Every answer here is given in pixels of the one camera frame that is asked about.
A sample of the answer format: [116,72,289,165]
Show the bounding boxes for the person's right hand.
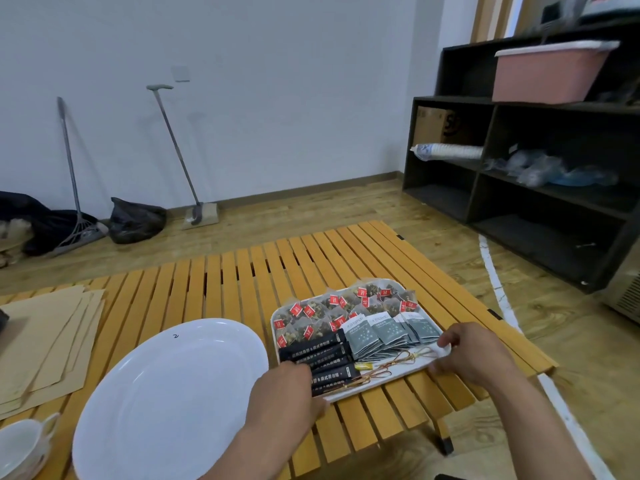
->
[427,322,525,391]

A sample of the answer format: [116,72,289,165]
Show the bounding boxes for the person's left hand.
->
[242,361,329,447]

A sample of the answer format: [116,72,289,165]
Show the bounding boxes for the white plastic tray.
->
[269,278,452,403]

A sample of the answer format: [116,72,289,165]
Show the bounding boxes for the black stick sachets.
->
[278,328,363,399]

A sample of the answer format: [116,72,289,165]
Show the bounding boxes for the bunch of tan rubber bands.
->
[319,346,442,396]

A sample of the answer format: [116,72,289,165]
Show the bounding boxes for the row of tea bags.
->
[272,280,419,349]

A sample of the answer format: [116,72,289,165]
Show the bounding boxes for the grey white square sachets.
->
[342,310,443,362]

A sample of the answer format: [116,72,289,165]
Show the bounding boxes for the person's right forearm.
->
[487,364,597,480]

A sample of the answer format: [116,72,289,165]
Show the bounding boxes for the white floor tape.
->
[478,234,617,480]

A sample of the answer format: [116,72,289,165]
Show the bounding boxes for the black table leg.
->
[432,419,455,457]

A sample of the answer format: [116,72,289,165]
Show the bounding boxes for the white round bowl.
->
[72,318,270,480]

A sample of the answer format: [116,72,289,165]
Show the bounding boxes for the black shelf unit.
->
[402,17,640,295]

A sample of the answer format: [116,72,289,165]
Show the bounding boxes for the sleeve of white paper cups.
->
[409,142,485,163]

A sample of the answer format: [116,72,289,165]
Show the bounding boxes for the small black garbage bag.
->
[109,197,169,245]

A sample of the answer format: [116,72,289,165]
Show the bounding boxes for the brown cardboard box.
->
[412,105,459,149]

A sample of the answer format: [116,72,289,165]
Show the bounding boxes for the stack of brown envelopes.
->
[0,285,106,422]

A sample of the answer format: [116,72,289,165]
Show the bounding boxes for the white teacup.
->
[0,412,61,480]

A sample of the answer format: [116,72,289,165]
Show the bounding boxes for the large black bag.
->
[0,191,99,257]

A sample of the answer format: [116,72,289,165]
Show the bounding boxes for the pink storage bin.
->
[491,40,621,105]

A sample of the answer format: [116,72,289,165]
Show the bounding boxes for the wooden boards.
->
[469,0,526,45]

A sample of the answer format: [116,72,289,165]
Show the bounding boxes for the long-handled beige dustpan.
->
[145,83,221,231]

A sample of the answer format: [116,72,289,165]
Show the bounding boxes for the grey long-handled broom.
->
[42,97,111,259]

